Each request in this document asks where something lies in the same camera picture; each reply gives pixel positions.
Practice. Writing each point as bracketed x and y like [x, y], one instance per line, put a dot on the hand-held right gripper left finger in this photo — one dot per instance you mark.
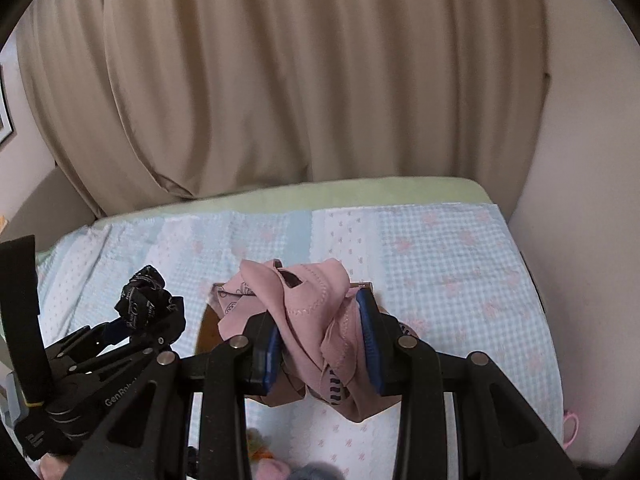
[271, 357]

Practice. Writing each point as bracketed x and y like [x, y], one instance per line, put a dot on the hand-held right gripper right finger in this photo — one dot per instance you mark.
[369, 345]

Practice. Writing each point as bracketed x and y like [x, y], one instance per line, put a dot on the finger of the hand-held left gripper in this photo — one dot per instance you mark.
[113, 331]
[135, 352]

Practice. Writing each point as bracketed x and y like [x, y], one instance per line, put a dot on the black printed cloth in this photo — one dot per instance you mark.
[150, 305]

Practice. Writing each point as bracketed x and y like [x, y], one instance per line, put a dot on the pink cloth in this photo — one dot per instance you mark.
[310, 320]

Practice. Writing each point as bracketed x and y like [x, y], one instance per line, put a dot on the brown cardboard box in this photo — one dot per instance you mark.
[207, 332]

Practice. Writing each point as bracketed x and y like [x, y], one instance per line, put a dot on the colourful plush toy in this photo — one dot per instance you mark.
[259, 444]

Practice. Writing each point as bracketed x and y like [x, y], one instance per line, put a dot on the light blue checked blanket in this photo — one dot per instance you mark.
[450, 280]

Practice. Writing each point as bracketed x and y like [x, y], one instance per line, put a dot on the pink fluffy toy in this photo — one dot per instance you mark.
[274, 471]

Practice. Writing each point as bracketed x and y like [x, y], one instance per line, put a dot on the grey fluffy toy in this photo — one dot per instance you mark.
[316, 473]

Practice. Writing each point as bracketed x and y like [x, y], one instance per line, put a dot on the green bed sheet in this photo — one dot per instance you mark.
[350, 191]

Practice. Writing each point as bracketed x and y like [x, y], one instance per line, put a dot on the beige curtain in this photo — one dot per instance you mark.
[300, 70]

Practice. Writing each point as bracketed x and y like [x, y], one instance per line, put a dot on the framed wall picture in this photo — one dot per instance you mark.
[4, 110]

